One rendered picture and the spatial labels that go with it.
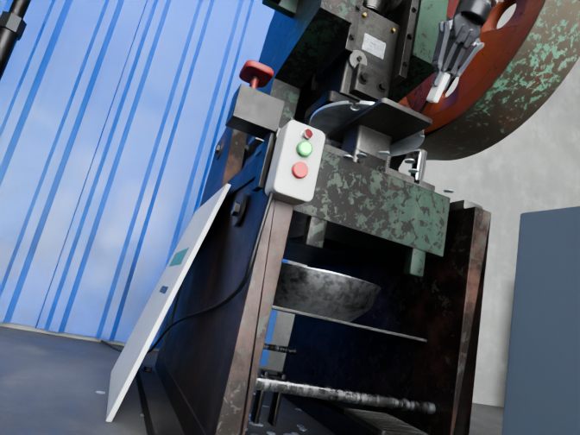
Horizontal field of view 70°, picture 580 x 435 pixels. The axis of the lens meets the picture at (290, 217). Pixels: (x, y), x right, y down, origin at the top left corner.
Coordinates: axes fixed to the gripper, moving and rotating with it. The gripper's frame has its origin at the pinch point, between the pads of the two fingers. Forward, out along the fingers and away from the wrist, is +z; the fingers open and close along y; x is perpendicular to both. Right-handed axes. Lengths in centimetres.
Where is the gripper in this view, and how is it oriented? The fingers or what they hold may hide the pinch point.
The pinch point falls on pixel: (438, 87)
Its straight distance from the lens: 110.5
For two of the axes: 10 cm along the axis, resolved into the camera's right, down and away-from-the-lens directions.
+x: -2.9, -3.1, 9.0
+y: 8.8, 2.8, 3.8
